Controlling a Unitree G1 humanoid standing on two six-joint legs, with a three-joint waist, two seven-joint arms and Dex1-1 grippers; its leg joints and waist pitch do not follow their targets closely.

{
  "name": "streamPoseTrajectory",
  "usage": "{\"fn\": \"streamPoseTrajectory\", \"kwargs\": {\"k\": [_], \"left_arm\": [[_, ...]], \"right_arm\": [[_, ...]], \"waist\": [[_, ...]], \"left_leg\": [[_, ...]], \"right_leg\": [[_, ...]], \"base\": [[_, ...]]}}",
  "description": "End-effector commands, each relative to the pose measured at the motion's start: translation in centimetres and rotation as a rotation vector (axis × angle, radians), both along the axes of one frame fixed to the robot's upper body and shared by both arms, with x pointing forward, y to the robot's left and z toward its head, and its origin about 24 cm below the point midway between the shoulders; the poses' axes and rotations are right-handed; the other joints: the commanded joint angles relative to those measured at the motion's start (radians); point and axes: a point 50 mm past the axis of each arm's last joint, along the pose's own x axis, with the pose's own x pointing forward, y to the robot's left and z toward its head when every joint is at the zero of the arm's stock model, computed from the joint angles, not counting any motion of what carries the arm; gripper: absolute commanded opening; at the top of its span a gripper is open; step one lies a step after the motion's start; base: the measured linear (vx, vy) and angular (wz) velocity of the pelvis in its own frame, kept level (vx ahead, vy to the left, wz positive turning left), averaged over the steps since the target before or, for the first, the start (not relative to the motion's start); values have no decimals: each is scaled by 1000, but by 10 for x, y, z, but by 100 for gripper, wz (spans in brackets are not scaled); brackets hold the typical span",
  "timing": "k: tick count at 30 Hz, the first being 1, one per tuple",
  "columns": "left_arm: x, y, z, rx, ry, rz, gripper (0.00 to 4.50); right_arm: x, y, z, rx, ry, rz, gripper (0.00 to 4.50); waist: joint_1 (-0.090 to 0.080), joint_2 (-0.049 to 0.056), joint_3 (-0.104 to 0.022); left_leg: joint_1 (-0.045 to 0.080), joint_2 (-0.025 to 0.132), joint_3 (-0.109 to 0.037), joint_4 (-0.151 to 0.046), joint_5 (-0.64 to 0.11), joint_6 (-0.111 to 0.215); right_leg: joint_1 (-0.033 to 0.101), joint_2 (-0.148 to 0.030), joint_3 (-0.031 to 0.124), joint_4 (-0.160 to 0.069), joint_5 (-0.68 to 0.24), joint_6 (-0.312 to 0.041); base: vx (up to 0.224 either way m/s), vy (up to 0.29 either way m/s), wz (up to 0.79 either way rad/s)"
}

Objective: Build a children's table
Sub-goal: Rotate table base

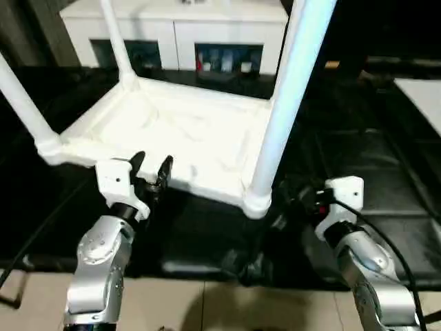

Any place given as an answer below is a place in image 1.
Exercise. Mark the white flat board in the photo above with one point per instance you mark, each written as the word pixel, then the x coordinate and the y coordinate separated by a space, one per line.
pixel 423 100

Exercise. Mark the black metal stand frame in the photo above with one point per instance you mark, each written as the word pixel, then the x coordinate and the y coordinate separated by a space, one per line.
pixel 10 300

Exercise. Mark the black work mat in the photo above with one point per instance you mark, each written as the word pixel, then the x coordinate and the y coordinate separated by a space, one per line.
pixel 361 155

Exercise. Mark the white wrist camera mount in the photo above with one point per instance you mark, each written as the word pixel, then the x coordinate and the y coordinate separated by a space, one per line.
pixel 344 193
pixel 115 181

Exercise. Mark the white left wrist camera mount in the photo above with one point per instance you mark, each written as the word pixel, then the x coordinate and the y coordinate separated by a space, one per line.
pixel 115 181

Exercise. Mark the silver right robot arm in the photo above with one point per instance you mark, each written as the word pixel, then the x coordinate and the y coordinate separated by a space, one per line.
pixel 372 269

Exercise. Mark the small tan label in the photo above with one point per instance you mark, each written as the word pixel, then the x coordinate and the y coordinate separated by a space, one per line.
pixel 332 64

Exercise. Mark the white cabinet with glass doors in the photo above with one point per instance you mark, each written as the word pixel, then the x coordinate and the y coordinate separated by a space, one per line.
pixel 172 24

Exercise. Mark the white plastic table top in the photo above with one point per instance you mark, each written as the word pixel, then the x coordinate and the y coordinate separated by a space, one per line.
pixel 172 131

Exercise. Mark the white plastic table leg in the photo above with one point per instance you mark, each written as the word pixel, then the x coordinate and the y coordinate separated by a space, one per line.
pixel 293 86
pixel 119 45
pixel 24 100

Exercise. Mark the black metal rail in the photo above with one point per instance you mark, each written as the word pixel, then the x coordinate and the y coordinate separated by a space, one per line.
pixel 403 62

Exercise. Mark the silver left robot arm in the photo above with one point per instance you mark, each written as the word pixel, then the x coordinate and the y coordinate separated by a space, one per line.
pixel 100 262

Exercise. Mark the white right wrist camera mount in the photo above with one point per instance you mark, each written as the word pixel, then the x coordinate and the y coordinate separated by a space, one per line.
pixel 344 193

